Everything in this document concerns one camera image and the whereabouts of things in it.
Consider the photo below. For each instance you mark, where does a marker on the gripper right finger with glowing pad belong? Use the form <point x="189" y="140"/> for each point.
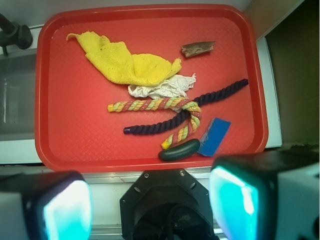
<point x="273" y="195"/>

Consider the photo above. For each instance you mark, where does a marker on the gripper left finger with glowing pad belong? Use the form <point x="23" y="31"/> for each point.
<point x="45" y="206"/>

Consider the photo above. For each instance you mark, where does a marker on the brown wood chip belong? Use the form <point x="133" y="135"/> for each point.
<point x="197" y="48"/>

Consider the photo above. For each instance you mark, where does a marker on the blue tape piece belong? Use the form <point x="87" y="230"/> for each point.
<point x="213" y="137"/>

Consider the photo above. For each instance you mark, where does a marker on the dark green cucumber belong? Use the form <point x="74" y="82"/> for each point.
<point x="180" y="152"/>

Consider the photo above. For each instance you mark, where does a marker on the crumpled white paper towel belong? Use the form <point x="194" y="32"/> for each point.
<point x="174" y="87"/>

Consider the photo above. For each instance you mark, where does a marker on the yellow knitted cloth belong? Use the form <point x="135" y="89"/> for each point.
<point x="118" y="65"/>

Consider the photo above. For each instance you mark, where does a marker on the red plastic tray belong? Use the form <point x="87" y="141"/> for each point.
<point x="75" y="131"/>

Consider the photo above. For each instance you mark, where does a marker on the black clamp knob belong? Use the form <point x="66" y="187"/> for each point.
<point x="12" y="33"/>

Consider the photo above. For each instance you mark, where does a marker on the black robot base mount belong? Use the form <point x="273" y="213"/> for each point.
<point x="167" y="205"/>

